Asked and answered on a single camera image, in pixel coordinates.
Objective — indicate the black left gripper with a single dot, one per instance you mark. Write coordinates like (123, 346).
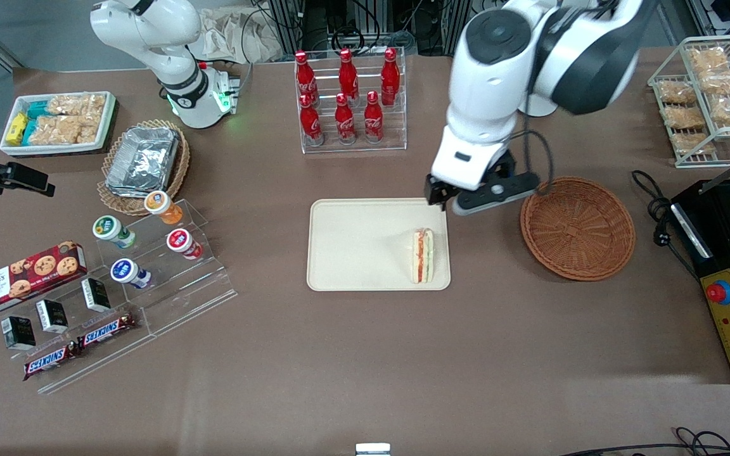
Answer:
(436, 189)

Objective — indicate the triangular sandwich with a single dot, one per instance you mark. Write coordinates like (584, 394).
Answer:
(422, 256)

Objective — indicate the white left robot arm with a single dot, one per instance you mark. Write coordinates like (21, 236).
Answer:
(485, 95)

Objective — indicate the round brown wicker basket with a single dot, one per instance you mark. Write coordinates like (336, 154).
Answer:
(580, 234)

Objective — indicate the beige plastic tray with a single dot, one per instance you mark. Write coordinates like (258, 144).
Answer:
(365, 244)

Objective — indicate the oval light wicker basket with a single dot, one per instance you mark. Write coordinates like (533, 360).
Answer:
(178, 171)

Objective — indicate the white rectangular snack bin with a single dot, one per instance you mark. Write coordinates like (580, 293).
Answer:
(54, 149)

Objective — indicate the teal snack packet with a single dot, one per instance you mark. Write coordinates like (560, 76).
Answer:
(29, 132)
(38, 109)

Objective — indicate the yellow snack packet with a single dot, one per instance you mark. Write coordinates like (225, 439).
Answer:
(16, 128)

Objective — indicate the clear bag rice crackers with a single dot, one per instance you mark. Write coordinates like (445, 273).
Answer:
(54, 130)
(76, 104)

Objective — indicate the red Walkers cookie box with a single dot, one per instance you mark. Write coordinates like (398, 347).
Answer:
(23, 278)

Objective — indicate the green lid yogurt cup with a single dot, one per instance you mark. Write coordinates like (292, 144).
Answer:
(110, 229)

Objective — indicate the stacked aluminium foil containers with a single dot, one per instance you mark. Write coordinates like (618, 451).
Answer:
(143, 158)

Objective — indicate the small black box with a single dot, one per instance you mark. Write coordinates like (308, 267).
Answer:
(52, 315)
(96, 294)
(19, 332)

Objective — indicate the blue lid yogurt cup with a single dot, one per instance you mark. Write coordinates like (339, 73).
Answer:
(125, 272)

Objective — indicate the orange lid yogurt cup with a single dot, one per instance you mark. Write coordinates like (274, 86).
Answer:
(161, 206)

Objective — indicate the red cola bottle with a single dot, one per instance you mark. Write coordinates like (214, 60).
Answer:
(348, 75)
(305, 79)
(345, 123)
(373, 119)
(390, 75)
(311, 123)

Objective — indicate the clear acrylic bottle rack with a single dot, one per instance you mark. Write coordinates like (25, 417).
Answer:
(355, 147)

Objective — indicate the red lid yogurt cup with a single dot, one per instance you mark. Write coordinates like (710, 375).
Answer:
(181, 242)

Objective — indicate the Snickers chocolate bar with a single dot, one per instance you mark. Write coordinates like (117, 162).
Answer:
(105, 331)
(48, 362)

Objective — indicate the clear acrylic stepped stand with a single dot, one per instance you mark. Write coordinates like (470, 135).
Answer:
(181, 291)

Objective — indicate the black appliance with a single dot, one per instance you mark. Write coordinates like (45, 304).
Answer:
(720, 253)

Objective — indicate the crumpled beige cloth bag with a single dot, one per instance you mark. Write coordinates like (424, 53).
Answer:
(238, 35)

